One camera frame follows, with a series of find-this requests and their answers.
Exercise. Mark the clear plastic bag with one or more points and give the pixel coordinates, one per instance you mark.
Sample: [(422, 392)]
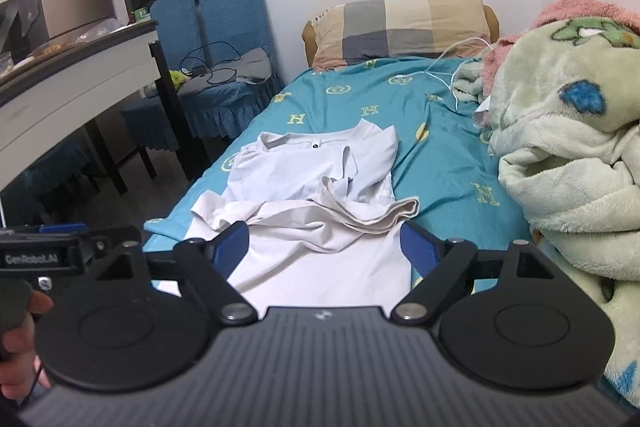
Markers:
[(102, 29)]

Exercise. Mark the blue covered chair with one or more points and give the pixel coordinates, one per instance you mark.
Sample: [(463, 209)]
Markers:
[(230, 12), (65, 162), (172, 27)]

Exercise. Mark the plaid pillow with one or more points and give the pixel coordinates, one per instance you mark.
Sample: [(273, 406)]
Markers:
[(400, 27)]

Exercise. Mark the pink fluffy blanket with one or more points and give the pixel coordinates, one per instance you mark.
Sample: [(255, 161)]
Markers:
[(575, 7)]

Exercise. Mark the teal printed bed sheet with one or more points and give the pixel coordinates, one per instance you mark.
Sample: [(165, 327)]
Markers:
[(450, 157)]

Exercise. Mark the green fleece blanket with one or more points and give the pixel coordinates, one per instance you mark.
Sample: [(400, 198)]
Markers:
[(575, 157)]

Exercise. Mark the white table with black legs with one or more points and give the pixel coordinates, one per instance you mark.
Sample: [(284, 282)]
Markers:
[(60, 107)]

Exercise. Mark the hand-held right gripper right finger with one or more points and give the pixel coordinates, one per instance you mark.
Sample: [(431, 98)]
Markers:
[(415, 242)]

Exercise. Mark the white t-shirt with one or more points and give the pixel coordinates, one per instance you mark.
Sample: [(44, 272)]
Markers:
[(300, 167)]

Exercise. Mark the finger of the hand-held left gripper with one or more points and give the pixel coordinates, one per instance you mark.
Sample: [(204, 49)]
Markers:
[(62, 228)]

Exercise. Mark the brown cushion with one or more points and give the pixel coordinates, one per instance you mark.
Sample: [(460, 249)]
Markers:
[(307, 44)]

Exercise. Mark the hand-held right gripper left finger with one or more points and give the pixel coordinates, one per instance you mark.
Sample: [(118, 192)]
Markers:
[(230, 247)]

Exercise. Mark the small white wrapper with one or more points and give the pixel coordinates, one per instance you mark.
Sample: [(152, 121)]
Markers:
[(482, 112)]

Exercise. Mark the person's left hand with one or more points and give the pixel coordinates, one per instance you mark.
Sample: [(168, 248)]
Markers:
[(20, 377)]

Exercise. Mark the green cup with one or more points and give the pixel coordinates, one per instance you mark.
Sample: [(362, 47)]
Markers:
[(141, 14)]

